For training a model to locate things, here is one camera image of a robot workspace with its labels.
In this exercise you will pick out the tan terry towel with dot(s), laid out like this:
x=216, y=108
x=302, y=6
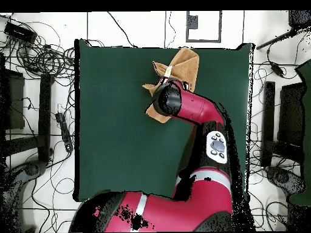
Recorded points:
x=187, y=63

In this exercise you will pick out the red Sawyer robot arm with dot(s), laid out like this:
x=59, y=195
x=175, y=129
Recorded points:
x=192, y=104

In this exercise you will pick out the black flat case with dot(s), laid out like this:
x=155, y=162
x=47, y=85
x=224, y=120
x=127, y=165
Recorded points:
x=14, y=102
x=291, y=114

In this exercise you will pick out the small grey square plate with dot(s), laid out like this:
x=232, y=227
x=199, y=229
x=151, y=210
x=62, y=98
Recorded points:
x=193, y=21

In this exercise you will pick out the black stand bar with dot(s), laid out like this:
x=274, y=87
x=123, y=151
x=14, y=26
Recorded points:
x=45, y=116
x=268, y=121

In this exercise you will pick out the black power adapter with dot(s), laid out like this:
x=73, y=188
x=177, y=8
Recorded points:
x=277, y=69

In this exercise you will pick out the dark green table cloth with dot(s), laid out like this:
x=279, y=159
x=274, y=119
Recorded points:
x=109, y=145

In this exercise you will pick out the black power strip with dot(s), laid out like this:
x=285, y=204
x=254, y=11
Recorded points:
x=65, y=133

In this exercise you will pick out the black tripod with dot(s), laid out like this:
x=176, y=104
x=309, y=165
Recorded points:
x=300, y=20

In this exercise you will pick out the black box on floor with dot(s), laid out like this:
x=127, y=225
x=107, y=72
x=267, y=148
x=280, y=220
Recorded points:
x=19, y=32

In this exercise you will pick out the grey floor frame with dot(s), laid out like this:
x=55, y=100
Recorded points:
x=187, y=26

